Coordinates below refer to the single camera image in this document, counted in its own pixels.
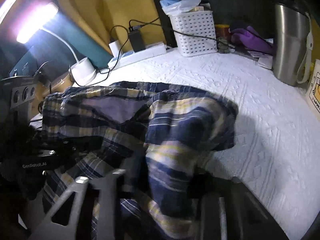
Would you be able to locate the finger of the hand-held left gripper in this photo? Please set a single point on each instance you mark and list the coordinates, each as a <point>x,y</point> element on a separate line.
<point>82,143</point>

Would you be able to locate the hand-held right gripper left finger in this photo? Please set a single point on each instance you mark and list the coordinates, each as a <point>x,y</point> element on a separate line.
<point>107,192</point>

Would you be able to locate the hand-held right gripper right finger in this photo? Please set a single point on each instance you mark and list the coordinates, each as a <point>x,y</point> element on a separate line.
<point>215,205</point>

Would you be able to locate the plaid pants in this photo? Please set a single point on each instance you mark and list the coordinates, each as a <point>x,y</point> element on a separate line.
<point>180,120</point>

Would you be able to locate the white desk lamp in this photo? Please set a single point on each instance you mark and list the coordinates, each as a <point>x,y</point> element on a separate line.
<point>83,72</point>

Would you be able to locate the white textured tablecloth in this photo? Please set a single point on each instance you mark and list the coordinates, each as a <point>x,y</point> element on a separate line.
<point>262,130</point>

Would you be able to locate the white charger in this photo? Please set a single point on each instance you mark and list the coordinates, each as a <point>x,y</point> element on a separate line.
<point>115,47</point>

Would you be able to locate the teal curtain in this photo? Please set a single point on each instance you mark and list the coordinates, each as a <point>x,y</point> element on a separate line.
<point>82,40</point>

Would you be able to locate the white power strip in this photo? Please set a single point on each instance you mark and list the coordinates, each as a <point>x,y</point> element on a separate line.
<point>145,52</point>

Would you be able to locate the black charger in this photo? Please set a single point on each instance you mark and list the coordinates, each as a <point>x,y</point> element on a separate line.
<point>137,40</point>

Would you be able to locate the yellow curtain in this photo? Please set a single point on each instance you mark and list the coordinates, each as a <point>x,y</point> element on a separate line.
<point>112,0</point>
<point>315,30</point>

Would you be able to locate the white plastic basket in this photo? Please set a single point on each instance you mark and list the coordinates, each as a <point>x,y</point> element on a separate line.
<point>197,47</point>

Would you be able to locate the white mug with yellow print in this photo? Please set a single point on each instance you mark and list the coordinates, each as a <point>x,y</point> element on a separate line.
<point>315,92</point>

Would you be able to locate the white paper pads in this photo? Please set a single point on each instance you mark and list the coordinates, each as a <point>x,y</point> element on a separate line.
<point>265,61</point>

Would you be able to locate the blue face mask pack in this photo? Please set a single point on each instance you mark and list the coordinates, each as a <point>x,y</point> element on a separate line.
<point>175,3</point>

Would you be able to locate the purple cloth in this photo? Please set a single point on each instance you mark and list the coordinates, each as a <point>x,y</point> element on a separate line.
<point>250,40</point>

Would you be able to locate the orange lidded jar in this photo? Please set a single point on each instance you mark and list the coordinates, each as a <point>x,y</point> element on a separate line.
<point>222,31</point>

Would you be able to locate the stainless steel tumbler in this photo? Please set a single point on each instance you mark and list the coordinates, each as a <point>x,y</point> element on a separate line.
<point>287,42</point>

